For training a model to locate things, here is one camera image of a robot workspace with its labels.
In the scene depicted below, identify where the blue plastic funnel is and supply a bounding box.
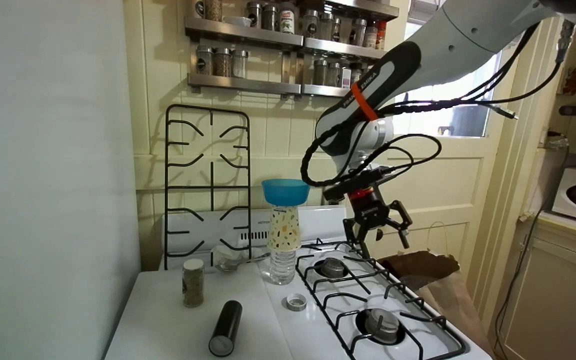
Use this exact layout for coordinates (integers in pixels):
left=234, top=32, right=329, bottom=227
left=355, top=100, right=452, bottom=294
left=260, top=177, right=312, bottom=209

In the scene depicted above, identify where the black cylindrical grinder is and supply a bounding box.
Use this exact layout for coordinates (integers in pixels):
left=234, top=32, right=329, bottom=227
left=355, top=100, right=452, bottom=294
left=205, top=299, right=245, bottom=360

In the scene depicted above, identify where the small glass cup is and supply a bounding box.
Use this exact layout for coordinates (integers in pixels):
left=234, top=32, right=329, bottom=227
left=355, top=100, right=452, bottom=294
left=282, top=293, right=309, bottom=314

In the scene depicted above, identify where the small clear glass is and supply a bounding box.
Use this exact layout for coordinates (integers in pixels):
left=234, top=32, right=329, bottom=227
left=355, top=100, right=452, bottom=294
left=214, top=251, right=245, bottom=274

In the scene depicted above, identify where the brown paper bag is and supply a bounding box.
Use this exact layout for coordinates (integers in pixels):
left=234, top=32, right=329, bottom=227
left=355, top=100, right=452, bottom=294
left=376, top=249, right=498, bottom=357

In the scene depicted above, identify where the clear bottle with dotted label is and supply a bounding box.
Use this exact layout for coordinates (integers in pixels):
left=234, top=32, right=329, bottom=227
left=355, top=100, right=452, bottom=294
left=260, top=202, right=303, bottom=288

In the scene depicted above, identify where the cream panel door with window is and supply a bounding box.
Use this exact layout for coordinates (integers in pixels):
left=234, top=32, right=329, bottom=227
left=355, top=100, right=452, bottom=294
left=357, top=0, right=532, bottom=317

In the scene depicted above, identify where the steel spice shelf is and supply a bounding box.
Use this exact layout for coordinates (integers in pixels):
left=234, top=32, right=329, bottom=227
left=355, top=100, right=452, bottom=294
left=184, top=70, right=360, bottom=103
left=182, top=15, right=395, bottom=64

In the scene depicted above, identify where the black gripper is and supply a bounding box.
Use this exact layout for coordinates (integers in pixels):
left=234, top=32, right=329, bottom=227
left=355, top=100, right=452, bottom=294
left=342, top=196, right=415, bottom=260

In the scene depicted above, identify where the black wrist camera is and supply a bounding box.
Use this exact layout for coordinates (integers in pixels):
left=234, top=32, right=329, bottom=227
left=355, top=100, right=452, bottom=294
left=322, top=172, right=373, bottom=202

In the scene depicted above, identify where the cream cabinet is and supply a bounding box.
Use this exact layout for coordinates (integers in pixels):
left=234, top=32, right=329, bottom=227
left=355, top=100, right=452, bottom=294
left=498, top=212, right=576, bottom=360

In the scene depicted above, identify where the small metal shaker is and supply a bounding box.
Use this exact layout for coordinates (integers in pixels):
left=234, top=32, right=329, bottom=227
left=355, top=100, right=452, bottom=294
left=179, top=256, right=208, bottom=310

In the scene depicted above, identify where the white gas stove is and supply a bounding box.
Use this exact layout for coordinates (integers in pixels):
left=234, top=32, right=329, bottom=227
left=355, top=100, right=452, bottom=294
left=103, top=204, right=493, bottom=360

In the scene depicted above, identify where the black wire stove grate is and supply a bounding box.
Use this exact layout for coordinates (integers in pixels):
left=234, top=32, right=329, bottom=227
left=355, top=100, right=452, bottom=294
left=292, top=237, right=470, bottom=360
left=162, top=103, right=253, bottom=273

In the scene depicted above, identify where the spice jar with white label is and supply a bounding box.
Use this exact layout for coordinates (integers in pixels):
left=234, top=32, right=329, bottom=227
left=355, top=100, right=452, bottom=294
left=275, top=2, right=298, bottom=37

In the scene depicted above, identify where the round steel gas burner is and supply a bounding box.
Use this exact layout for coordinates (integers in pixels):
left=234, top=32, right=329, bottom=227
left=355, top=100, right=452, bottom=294
left=351, top=306, right=407, bottom=348
left=312, top=256, right=350, bottom=283

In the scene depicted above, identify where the white refrigerator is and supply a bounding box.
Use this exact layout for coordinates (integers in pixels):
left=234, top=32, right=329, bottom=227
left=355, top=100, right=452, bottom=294
left=0, top=0, right=142, bottom=360

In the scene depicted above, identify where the glass spice jar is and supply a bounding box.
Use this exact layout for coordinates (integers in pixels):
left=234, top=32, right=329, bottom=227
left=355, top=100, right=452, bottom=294
left=350, top=17, right=368, bottom=49
left=260, top=2, right=277, bottom=32
left=316, top=4, right=335, bottom=42
left=325, top=59, right=342, bottom=88
left=309, top=57, right=329, bottom=88
left=229, top=49, right=249, bottom=81
left=209, top=47, right=231, bottom=79
left=245, top=0, right=264, bottom=31
left=299, top=7, right=320, bottom=40
left=364, top=18, right=382, bottom=50
left=337, top=61, right=355, bottom=91
left=191, top=45, right=214, bottom=76
left=191, top=0, right=224, bottom=22

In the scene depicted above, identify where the red wall ornament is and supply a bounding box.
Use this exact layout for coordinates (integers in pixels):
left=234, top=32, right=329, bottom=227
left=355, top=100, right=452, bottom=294
left=561, top=67, right=576, bottom=96

